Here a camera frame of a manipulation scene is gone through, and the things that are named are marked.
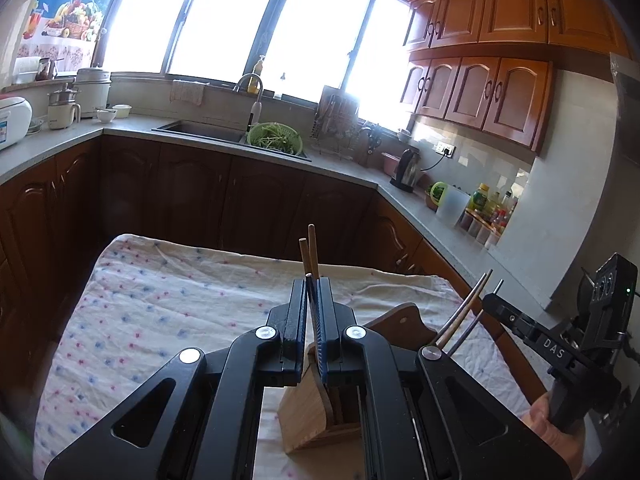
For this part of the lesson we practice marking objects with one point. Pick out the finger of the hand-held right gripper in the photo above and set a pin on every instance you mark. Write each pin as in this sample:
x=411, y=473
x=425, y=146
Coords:
x=510, y=317

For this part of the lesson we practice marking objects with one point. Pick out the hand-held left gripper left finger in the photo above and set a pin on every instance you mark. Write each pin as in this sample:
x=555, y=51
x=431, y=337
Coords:
x=300, y=325

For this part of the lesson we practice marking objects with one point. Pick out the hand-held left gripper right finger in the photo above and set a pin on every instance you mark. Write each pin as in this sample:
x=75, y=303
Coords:
x=322, y=335

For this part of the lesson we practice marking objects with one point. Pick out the metal chopstick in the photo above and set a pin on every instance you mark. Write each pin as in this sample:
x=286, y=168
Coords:
x=472, y=322
x=472, y=296

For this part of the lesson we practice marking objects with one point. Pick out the wooden chopstick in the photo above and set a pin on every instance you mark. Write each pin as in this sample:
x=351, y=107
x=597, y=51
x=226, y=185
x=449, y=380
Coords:
x=314, y=250
x=303, y=255
x=457, y=322

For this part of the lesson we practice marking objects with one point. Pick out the wooden utensil holder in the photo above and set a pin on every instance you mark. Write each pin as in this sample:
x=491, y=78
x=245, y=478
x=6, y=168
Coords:
x=305, y=410

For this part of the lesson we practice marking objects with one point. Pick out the person's right hand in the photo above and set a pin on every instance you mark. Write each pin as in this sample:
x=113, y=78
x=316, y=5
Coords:
x=540, y=411

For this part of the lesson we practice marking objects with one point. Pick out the row of spice jars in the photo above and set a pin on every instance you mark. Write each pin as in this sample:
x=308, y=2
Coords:
x=477, y=230

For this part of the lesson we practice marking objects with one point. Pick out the group of condiment bottles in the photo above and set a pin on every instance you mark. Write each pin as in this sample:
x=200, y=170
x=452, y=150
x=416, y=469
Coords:
x=480, y=197

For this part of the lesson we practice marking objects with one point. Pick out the white plastic jug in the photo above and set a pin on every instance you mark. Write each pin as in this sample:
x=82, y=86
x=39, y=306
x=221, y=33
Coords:
x=452, y=207

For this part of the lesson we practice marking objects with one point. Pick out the green cup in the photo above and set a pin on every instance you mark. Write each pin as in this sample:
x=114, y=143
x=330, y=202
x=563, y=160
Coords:
x=439, y=192

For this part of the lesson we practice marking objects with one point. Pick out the grey kitchen countertop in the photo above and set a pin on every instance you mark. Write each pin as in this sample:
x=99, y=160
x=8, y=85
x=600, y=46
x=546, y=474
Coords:
x=410, y=210

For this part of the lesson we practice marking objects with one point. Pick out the floral white tablecloth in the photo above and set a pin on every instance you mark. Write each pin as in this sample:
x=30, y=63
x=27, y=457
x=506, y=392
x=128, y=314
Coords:
x=150, y=300

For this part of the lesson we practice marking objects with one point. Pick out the wooden lower cabinets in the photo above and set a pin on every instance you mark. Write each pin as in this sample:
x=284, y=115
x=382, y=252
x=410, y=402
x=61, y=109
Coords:
x=200, y=195

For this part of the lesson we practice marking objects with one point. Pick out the wooden cabinets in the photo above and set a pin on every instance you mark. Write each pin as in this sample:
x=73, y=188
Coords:
x=200, y=195
x=500, y=10

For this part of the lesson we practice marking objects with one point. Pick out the steel electric kettle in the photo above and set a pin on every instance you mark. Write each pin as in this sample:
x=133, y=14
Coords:
x=407, y=170

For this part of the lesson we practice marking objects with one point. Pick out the pink container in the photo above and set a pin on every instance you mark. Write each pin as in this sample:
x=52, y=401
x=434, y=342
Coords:
x=390, y=162

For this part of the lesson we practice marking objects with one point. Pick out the knife block with scissors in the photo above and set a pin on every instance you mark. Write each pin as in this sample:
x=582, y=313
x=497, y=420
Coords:
x=370, y=152

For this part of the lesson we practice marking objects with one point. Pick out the green colander with vegetables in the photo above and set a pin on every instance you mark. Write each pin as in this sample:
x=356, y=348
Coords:
x=275, y=137

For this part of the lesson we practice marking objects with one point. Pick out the steel kitchen sink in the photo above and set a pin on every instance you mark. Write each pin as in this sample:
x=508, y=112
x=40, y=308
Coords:
x=200, y=132

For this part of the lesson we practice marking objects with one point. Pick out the kitchen faucet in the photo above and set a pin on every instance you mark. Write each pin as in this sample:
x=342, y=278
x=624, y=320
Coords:
x=256, y=110

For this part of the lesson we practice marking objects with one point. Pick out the wooden cutting board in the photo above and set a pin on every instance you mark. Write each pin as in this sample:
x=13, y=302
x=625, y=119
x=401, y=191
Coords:
x=330, y=100

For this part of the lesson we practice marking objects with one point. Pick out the yellow soap bottle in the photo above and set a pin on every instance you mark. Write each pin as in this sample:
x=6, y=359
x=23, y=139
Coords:
x=258, y=72

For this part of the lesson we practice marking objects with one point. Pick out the white hanging towel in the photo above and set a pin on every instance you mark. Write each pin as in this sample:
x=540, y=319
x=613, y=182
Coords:
x=187, y=92

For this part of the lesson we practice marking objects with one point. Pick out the white bowl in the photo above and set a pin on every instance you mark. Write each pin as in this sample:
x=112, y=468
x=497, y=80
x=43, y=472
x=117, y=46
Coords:
x=122, y=110
x=106, y=115

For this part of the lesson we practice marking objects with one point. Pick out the wooden upper cabinets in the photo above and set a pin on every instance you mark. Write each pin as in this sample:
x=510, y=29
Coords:
x=500, y=10

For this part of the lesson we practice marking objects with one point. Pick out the large white steamer pot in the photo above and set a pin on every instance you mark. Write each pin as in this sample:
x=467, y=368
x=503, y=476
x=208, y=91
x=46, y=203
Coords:
x=95, y=92

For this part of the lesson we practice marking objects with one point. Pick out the white blender jug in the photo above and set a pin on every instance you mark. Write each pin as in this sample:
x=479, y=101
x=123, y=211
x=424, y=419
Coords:
x=62, y=112

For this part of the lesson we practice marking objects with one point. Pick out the large kitchen window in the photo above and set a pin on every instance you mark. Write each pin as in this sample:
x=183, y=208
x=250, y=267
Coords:
x=210, y=15

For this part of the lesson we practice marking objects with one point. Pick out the white rice cooker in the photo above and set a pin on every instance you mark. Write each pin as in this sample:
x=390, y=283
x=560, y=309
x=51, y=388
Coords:
x=12, y=120

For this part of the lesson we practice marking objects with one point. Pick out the wall socket with plug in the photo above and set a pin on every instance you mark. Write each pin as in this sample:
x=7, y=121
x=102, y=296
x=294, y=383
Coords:
x=445, y=149

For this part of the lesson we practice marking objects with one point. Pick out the tropical fruit wall poster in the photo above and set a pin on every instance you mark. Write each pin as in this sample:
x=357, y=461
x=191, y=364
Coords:
x=65, y=10

